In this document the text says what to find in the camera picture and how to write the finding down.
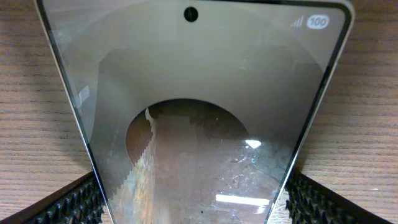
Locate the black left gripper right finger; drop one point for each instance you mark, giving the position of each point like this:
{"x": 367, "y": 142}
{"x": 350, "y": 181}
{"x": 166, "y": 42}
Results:
{"x": 312, "y": 203}

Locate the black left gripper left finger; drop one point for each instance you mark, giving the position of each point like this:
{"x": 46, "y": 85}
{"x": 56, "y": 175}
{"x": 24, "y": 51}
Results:
{"x": 78, "y": 202}

